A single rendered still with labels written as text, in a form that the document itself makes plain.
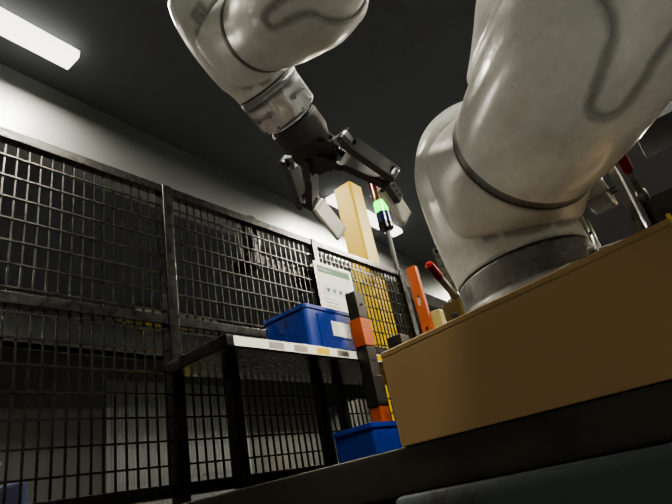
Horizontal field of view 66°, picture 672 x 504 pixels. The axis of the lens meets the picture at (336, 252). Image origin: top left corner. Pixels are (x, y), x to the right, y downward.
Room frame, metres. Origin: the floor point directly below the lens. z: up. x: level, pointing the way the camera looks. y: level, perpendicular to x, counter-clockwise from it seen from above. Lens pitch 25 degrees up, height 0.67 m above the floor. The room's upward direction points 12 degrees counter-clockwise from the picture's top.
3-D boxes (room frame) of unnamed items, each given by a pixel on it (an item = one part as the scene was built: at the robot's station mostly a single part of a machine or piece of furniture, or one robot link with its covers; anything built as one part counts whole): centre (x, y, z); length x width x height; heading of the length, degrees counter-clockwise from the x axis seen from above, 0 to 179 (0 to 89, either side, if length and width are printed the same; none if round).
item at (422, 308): (1.34, -0.20, 0.95); 0.03 x 0.01 x 0.50; 56
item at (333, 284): (1.81, 0.03, 1.30); 0.23 x 0.02 x 0.31; 146
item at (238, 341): (1.49, 0.10, 1.02); 0.90 x 0.22 x 0.03; 146
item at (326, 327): (1.50, 0.10, 1.10); 0.30 x 0.17 x 0.13; 146
